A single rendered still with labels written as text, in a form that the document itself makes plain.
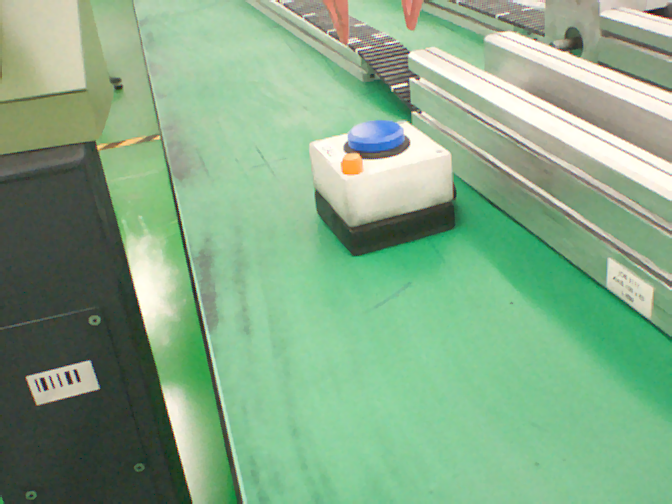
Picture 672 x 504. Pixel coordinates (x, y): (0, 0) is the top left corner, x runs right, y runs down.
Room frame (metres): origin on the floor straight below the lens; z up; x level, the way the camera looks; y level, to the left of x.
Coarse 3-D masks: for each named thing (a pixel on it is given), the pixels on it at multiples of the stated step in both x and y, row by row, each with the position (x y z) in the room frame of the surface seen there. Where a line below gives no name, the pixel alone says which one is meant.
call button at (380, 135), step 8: (376, 120) 0.56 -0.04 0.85; (384, 120) 0.56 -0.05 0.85; (360, 128) 0.55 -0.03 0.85; (368, 128) 0.55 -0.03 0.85; (376, 128) 0.55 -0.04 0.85; (384, 128) 0.54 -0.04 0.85; (392, 128) 0.54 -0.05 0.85; (400, 128) 0.54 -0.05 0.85; (352, 136) 0.54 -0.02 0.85; (360, 136) 0.54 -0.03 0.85; (368, 136) 0.53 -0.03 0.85; (376, 136) 0.53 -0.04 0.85; (384, 136) 0.53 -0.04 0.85; (392, 136) 0.53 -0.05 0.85; (400, 136) 0.53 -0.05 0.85; (352, 144) 0.54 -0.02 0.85; (360, 144) 0.53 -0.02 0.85; (368, 144) 0.53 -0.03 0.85; (376, 144) 0.53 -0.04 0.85; (384, 144) 0.53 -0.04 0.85; (392, 144) 0.53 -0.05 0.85; (400, 144) 0.53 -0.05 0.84
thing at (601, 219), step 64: (448, 64) 0.64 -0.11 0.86; (512, 64) 0.66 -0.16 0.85; (576, 64) 0.60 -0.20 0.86; (448, 128) 0.64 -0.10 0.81; (512, 128) 0.52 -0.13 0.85; (576, 128) 0.47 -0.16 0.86; (640, 128) 0.50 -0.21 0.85; (512, 192) 0.52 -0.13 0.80; (576, 192) 0.45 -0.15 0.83; (640, 192) 0.39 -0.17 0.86; (576, 256) 0.45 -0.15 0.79; (640, 256) 0.40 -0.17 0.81
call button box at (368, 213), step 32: (320, 160) 0.54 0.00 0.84; (384, 160) 0.52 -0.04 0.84; (416, 160) 0.51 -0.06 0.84; (448, 160) 0.52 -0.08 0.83; (320, 192) 0.55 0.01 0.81; (352, 192) 0.50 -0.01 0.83; (384, 192) 0.50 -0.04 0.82; (416, 192) 0.51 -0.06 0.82; (448, 192) 0.52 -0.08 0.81; (352, 224) 0.50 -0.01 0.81; (384, 224) 0.50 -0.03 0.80; (416, 224) 0.51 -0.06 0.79; (448, 224) 0.52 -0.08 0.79
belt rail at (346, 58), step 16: (256, 0) 1.34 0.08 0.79; (272, 0) 1.23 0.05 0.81; (272, 16) 1.23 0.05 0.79; (288, 16) 1.14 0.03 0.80; (304, 32) 1.10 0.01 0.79; (320, 32) 1.01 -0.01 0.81; (320, 48) 1.02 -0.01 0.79; (336, 48) 0.96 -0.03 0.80; (352, 64) 0.92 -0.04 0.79; (368, 80) 0.89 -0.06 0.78
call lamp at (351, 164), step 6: (348, 156) 0.51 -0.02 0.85; (354, 156) 0.51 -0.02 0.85; (342, 162) 0.51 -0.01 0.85; (348, 162) 0.50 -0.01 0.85; (354, 162) 0.50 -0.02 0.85; (360, 162) 0.50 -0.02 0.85; (342, 168) 0.51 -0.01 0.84; (348, 168) 0.50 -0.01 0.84; (354, 168) 0.50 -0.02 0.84; (360, 168) 0.50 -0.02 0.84; (348, 174) 0.50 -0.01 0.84; (354, 174) 0.50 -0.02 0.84
